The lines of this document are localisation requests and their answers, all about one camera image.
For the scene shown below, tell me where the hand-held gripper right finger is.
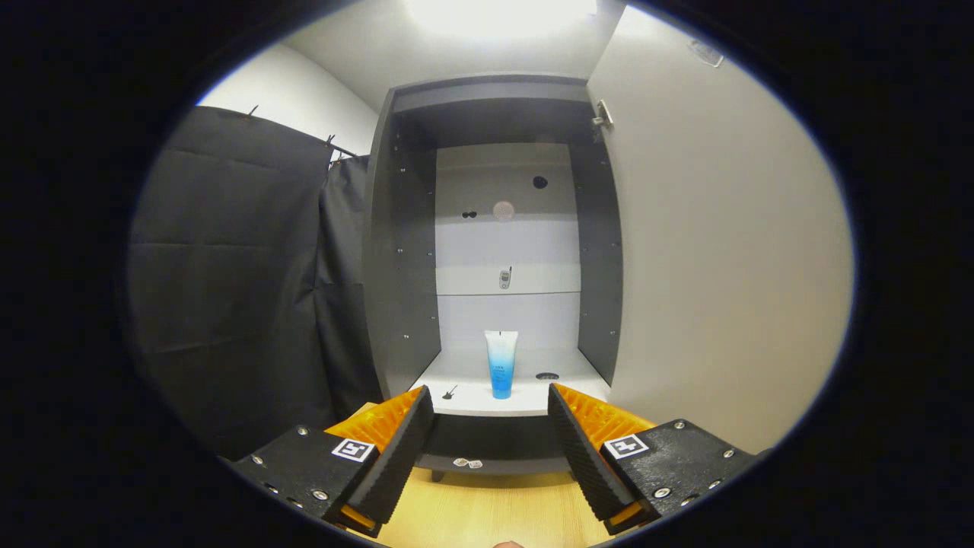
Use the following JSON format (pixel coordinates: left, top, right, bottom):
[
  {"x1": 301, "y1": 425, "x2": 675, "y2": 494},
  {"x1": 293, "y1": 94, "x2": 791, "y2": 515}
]
[{"x1": 546, "y1": 383, "x2": 754, "y2": 537}]

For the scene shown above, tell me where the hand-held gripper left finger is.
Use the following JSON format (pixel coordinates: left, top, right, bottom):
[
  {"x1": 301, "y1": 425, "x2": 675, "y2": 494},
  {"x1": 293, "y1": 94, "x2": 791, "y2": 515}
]
[{"x1": 228, "y1": 384, "x2": 436, "y2": 537}]

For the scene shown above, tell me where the white and blue tube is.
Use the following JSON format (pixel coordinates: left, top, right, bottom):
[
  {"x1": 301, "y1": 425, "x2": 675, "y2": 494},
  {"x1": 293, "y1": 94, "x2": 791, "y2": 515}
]
[{"x1": 485, "y1": 330, "x2": 520, "y2": 400}]

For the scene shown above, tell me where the beige cabinet door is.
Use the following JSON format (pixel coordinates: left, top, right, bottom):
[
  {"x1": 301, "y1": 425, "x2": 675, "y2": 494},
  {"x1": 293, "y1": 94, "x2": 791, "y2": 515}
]
[{"x1": 586, "y1": 4, "x2": 855, "y2": 455}]

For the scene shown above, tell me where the white cabinet shelf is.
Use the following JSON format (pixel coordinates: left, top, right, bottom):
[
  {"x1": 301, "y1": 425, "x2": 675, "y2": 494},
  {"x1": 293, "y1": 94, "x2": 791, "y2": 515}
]
[{"x1": 411, "y1": 348, "x2": 613, "y2": 417}]

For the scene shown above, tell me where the dark grey cabinet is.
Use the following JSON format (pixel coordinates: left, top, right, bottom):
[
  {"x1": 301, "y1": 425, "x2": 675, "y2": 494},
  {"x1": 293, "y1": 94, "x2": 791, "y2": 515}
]
[{"x1": 361, "y1": 74, "x2": 625, "y2": 484}]

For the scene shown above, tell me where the black backdrop cloth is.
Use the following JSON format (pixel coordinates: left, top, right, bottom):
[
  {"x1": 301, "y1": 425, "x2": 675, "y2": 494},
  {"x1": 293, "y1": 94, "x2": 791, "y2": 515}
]
[{"x1": 126, "y1": 105, "x2": 381, "y2": 457}]

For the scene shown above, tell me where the large ceiling light panel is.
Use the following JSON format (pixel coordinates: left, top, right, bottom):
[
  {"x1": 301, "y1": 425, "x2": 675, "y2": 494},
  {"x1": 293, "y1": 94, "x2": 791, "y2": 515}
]
[{"x1": 403, "y1": 0, "x2": 602, "y2": 39}]

